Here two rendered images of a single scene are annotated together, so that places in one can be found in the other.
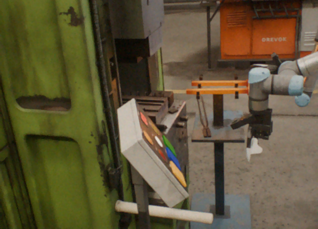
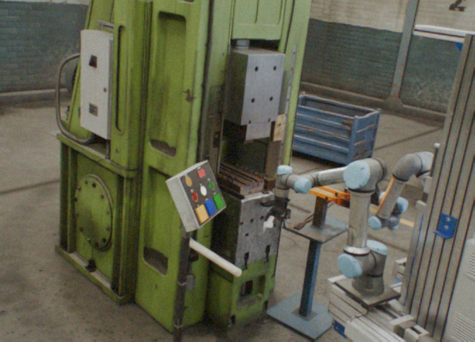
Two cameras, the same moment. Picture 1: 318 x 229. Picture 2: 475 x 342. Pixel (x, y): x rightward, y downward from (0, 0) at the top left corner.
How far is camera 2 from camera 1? 181 cm
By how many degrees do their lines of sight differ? 25
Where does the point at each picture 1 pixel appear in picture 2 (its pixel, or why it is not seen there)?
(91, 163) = not seen: hidden behind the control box
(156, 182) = (181, 210)
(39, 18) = (176, 90)
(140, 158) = (174, 189)
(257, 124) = (278, 207)
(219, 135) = (307, 231)
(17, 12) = (166, 83)
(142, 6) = (243, 102)
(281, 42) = not seen: outside the picture
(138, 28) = (238, 116)
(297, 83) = (300, 183)
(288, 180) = not seen: hidden behind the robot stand
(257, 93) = (278, 183)
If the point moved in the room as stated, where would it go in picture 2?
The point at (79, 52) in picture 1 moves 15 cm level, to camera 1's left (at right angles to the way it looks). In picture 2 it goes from (186, 119) to (164, 114)
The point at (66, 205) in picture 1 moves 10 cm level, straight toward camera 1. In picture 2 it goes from (160, 230) to (155, 236)
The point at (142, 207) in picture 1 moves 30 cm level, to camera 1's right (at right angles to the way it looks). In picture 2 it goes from (184, 234) to (232, 251)
